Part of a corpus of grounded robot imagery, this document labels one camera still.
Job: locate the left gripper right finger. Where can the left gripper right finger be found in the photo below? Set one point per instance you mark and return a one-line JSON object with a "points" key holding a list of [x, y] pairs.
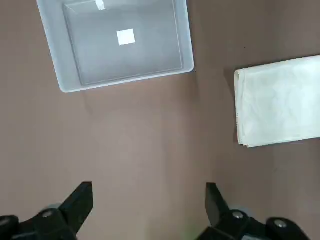
{"points": [[225, 222]]}

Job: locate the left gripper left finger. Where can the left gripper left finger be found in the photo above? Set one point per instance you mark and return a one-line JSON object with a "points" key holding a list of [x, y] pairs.
{"points": [[62, 220]]}

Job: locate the cream tablecloth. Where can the cream tablecloth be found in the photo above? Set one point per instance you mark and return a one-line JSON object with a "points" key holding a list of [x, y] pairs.
{"points": [[275, 105]]}

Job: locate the clear plastic box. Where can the clear plastic box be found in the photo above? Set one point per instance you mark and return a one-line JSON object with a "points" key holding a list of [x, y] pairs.
{"points": [[55, 55]]}

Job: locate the white square sticker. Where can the white square sticker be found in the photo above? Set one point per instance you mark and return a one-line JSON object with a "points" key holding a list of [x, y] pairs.
{"points": [[125, 37]]}

